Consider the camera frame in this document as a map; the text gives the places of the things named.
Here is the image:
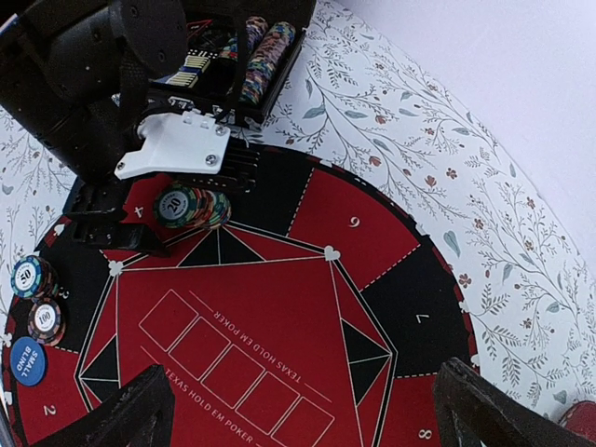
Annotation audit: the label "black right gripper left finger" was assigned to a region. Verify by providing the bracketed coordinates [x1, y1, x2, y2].
[36, 364, 175, 446]

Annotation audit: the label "round red black poker mat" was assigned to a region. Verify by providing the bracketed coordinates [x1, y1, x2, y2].
[3, 148, 476, 446]

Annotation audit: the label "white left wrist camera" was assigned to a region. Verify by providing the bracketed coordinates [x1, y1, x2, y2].
[115, 110, 260, 194]

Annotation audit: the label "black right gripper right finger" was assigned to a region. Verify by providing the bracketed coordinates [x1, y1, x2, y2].
[433, 358, 595, 446]

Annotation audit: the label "floral table cloth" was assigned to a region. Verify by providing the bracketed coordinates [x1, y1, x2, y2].
[0, 0, 596, 420]

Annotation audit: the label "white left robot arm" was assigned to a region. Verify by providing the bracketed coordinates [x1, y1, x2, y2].
[1, 1, 187, 256]

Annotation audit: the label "poker chip stack teal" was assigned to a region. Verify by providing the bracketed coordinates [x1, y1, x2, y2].
[10, 254, 59, 300]

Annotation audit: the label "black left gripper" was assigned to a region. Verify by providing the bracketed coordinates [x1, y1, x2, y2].
[62, 177, 169, 257]

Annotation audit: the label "blue small blind button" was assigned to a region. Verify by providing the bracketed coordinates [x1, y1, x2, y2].
[9, 336, 47, 387]

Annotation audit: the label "poker chip row right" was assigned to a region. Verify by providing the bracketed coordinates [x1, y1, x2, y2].
[215, 16, 296, 106]

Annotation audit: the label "black poker chip case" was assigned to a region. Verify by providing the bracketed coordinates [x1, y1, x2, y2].
[150, 1, 316, 129]

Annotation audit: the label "poker chip stack twenty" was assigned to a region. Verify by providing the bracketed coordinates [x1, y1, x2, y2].
[153, 183, 232, 230]

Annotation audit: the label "poker chip stack red top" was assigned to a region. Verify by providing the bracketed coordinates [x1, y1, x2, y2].
[27, 298, 66, 346]

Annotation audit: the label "card decks in case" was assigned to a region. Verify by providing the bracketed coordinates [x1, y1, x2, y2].
[156, 45, 231, 89]

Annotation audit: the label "red floral round plate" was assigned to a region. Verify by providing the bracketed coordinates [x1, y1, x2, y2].
[558, 400, 596, 439]

